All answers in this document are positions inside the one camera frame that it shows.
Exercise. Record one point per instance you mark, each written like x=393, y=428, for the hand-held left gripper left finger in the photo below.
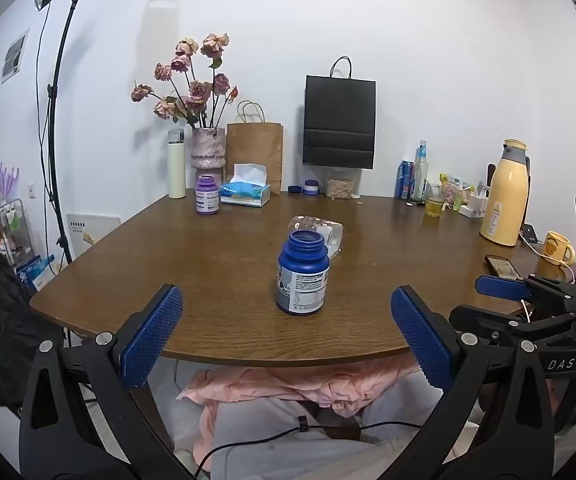
x=151, y=341

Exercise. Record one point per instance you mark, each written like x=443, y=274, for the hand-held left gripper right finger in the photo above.
x=420, y=342

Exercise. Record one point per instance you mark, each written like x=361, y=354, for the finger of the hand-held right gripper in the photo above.
x=493, y=322
x=500, y=286

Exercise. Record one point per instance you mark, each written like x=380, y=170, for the clear plastic cup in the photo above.
x=332, y=236

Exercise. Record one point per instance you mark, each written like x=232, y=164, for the glass cup of tea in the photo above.
x=433, y=205

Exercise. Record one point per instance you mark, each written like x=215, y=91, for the black smartphone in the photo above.
x=502, y=266

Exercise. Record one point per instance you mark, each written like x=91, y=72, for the yellow cartoon mug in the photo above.
x=555, y=249

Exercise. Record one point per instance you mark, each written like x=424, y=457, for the small black device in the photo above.
x=529, y=234

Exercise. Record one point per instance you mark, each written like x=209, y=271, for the white charger box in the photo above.
x=474, y=205

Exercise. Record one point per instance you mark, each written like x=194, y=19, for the yellow thermos jug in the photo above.
x=504, y=200

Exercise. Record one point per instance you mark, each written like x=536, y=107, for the pile of snack packets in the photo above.
x=455, y=187

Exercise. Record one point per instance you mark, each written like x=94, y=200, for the white flat box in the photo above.
x=92, y=227

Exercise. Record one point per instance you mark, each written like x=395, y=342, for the blue pill bottle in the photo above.
x=302, y=280

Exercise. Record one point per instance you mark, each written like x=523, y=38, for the clear glass bottle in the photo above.
x=420, y=175

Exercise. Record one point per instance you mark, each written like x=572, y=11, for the pink cloth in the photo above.
x=288, y=385

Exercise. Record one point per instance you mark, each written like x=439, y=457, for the blue drink can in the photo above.
x=404, y=180

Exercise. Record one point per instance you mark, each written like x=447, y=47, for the black cloth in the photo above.
x=2, y=330

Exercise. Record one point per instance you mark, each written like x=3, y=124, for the purple pill bottle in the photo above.
x=207, y=199

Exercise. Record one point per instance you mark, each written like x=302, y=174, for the white thermos flask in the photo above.
x=176, y=170

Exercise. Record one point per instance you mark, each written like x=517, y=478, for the blue tissue box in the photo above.
x=245, y=192

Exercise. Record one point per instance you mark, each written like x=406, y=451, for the clear jar of nuts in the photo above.
x=340, y=185

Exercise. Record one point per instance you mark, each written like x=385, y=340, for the small white blue jar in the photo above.
x=311, y=187

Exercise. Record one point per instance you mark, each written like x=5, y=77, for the pink mottled vase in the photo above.
x=208, y=152

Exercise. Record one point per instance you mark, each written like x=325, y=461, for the blue bottle lid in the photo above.
x=294, y=190

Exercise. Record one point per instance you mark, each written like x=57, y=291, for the brown paper bag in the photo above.
x=255, y=155

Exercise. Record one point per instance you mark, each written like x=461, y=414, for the purple coral decoration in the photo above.
x=6, y=177

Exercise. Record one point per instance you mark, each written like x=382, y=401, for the black paper bag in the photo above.
x=339, y=120

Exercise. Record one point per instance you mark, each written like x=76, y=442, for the black light stand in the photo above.
x=56, y=110

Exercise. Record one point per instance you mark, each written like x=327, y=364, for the dried pink rose bouquet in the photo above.
x=198, y=91

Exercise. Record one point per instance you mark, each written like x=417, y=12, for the white wall socket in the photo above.
x=31, y=190

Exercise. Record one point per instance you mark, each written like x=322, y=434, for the framed wall picture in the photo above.
x=15, y=55

